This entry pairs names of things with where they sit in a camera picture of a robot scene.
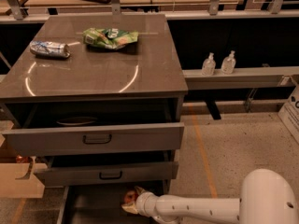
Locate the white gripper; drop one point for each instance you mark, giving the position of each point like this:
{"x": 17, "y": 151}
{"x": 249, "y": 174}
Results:
{"x": 145, "y": 202}

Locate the red apple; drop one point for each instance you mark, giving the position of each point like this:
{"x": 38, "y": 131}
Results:
{"x": 130, "y": 196}

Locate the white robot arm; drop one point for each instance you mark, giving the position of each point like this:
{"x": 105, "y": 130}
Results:
{"x": 265, "y": 198}

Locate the grey middle drawer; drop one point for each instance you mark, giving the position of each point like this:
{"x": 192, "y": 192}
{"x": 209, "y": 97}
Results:
{"x": 107, "y": 174}

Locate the grey drawer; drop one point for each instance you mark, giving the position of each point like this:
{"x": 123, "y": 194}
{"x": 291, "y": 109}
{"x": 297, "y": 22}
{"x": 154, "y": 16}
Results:
{"x": 107, "y": 174}
{"x": 95, "y": 139}
{"x": 101, "y": 204}

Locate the grey bottom drawer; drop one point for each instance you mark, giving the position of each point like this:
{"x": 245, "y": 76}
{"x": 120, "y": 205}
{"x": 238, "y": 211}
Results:
{"x": 101, "y": 204}

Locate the grey top drawer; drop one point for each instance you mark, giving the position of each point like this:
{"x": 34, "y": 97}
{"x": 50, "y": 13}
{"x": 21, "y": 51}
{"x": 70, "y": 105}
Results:
{"x": 95, "y": 139}

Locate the plate in top drawer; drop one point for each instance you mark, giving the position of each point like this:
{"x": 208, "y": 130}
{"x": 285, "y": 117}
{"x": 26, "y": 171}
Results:
{"x": 77, "y": 121}

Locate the grey drawer cabinet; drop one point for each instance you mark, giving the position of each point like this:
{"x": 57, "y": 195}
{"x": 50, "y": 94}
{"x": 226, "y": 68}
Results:
{"x": 141, "y": 83}

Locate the cardboard box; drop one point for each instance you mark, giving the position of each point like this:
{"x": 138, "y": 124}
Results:
{"x": 17, "y": 178}

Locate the left clear sanitizer bottle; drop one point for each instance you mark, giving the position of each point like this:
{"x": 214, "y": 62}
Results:
{"x": 208, "y": 66}

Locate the clear sanitizer bottle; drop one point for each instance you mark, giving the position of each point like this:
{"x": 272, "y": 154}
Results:
{"x": 228, "y": 63}
{"x": 208, "y": 66}

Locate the green chip bag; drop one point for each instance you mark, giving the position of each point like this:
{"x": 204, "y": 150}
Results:
{"x": 110, "y": 38}

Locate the right clear sanitizer bottle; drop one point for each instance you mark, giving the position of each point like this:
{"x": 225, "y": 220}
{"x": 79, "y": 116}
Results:
{"x": 228, "y": 63}

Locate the crushed silver blue can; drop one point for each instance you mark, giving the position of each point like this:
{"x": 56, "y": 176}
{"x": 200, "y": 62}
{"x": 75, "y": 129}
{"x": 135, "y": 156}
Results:
{"x": 50, "y": 49}

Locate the white sign board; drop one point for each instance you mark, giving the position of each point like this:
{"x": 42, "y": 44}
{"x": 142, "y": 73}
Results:
{"x": 289, "y": 113}

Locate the wooden background desk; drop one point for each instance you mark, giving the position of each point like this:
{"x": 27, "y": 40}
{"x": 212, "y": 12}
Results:
{"x": 124, "y": 3}

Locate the grey metal shelf rail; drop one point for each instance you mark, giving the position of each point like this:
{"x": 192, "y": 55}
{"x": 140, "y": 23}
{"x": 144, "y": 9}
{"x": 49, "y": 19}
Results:
{"x": 242, "y": 78}

